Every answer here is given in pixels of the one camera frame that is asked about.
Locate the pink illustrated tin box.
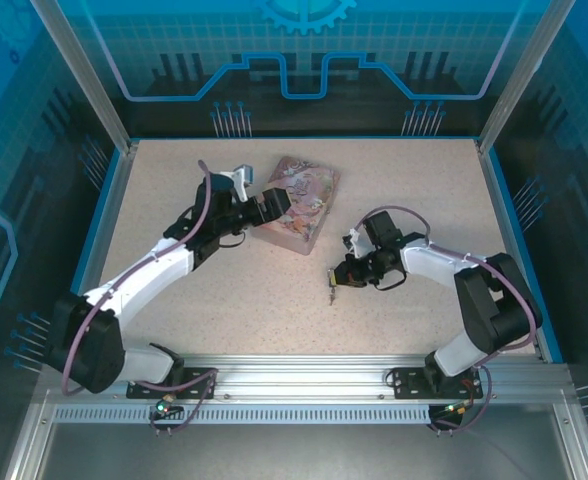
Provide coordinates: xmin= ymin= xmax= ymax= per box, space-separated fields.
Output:
xmin=250 ymin=155 xmax=344 ymax=257

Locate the small green LED connector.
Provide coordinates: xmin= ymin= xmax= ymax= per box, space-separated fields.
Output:
xmin=152 ymin=396 xmax=183 ymax=419
xmin=439 ymin=401 xmax=476 ymax=420

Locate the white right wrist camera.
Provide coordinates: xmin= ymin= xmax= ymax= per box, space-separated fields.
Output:
xmin=342 ymin=227 xmax=371 ymax=260

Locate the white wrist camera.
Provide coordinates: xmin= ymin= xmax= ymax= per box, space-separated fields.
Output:
xmin=217 ymin=164 xmax=255 ymax=204
xmin=342 ymin=227 xmax=371 ymax=260

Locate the thin black left gripper cable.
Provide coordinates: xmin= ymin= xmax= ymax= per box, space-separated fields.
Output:
xmin=217 ymin=228 xmax=249 ymax=250

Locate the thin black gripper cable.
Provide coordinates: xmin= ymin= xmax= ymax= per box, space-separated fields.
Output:
xmin=217 ymin=228 xmax=249 ymax=250
xmin=372 ymin=271 xmax=409 ymax=295

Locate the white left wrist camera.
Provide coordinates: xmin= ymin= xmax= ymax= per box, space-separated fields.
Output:
xmin=217 ymin=164 xmax=255 ymax=204

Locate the thin black right gripper cable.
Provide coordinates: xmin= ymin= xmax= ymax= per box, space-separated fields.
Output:
xmin=372 ymin=271 xmax=409 ymax=295

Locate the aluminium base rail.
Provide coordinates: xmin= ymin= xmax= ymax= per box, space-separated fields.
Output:
xmin=38 ymin=353 xmax=571 ymax=407

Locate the aluminium side rail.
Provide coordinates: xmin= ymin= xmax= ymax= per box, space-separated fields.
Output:
xmin=476 ymin=139 xmax=564 ymax=362
xmin=56 ymin=142 xmax=140 ymax=364

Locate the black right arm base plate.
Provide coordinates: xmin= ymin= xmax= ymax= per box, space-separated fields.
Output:
xmin=391 ymin=367 xmax=490 ymax=401

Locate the slotted grey cable duct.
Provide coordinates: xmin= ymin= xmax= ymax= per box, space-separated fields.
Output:
xmin=53 ymin=405 xmax=433 ymax=424

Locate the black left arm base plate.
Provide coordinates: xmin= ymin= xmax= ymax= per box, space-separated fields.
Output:
xmin=126 ymin=367 xmax=219 ymax=401

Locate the aluminium frame post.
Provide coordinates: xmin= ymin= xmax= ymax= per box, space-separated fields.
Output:
xmin=476 ymin=0 xmax=578 ymax=154
xmin=29 ymin=0 xmax=138 ymax=154

